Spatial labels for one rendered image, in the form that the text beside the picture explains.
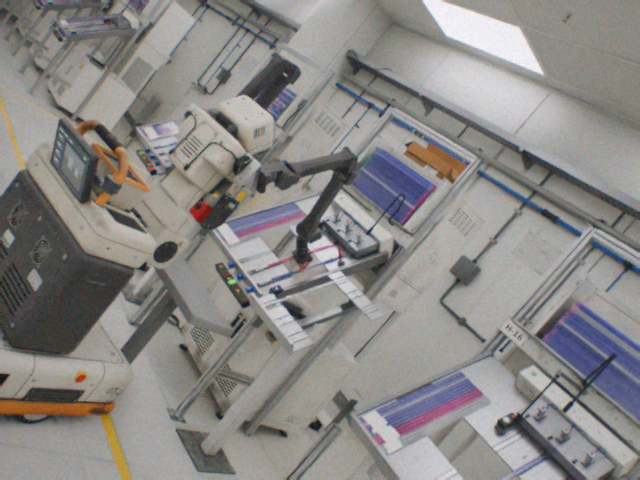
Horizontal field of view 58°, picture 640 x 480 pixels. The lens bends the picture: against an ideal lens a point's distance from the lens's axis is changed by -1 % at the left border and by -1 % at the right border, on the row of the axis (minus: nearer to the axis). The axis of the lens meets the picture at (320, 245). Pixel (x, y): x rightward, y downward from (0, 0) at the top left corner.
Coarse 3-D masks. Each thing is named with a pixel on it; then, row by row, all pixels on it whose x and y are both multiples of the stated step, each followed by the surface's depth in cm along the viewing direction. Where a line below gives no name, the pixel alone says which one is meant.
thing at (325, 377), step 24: (216, 288) 345; (240, 312) 324; (312, 312) 369; (192, 336) 341; (216, 336) 328; (264, 336) 306; (240, 360) 309; (264, 360) 299; (336, 360) 326; (216, 384) 313; (240, 384) 302; (312, 384) 327; (336, 384) 338; (288, 408) 327; (312, 408) 339
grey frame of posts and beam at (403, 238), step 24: (384, 120) 346; (360, 144) 349; (384, 216) 312; (432, 216) 297; (288, 240) 357; (408, 240) 297; (384, 264) 303; (144, 312) 330; (240, 336) 273; (336, 336) 308; (216, 360) 276; (288, 384) 309
